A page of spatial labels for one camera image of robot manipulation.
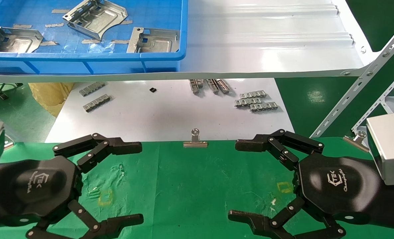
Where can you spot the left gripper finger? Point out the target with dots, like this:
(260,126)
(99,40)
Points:
(117,224)
(117,146)

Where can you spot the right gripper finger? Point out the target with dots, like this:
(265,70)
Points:
(253,222)
(253,143)

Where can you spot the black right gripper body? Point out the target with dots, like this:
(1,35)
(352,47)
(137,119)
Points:
(339,186)

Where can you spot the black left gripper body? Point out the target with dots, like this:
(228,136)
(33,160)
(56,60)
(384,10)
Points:
(34,186)

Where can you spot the stamped sheet metal bracket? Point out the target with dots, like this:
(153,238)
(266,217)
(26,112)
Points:
(17,41)
(157,41)
(97,18)

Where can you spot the small black clip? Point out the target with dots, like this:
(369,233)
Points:
(153,89)

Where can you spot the green table cloth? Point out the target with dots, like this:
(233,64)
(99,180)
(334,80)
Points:
(190,192)

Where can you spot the yellow plastic bag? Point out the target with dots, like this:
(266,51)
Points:
(49,96)

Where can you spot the blue plastic bin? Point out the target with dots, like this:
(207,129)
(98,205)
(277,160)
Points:
(84,63)

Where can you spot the white perforated shelf strut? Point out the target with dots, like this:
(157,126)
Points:
(382,99)
(359,83)

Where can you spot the white shelf board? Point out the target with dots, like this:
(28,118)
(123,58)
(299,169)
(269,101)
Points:
(266,43)

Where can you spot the grey tape strip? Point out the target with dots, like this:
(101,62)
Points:
(120,41)
(49,43)
(90,41)
(22,26)
(127,22)
(60,11)
(54,25)

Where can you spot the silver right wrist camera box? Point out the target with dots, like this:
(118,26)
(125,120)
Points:
(389,146)

